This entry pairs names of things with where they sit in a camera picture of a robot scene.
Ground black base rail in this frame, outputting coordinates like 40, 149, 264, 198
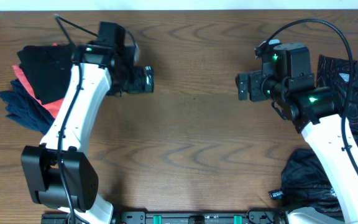
40, 210, 287, 224

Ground black t-shirt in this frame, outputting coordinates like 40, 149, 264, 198
16, 43, 77, 105

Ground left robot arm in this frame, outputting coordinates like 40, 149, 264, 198
21, 44, 154, 223

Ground folded navy blue garment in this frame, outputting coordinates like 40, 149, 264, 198
0, 79, 55, 134

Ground black sports shorts with logo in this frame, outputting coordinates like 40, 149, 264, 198
268, 149, 341, 213

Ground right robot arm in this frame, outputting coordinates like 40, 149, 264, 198
236, 70, 358, 223

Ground black orange patterned garment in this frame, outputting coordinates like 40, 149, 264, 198
316, 55, 358, 146

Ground folded red shirt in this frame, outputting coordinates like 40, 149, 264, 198
11, 42, 67, 119

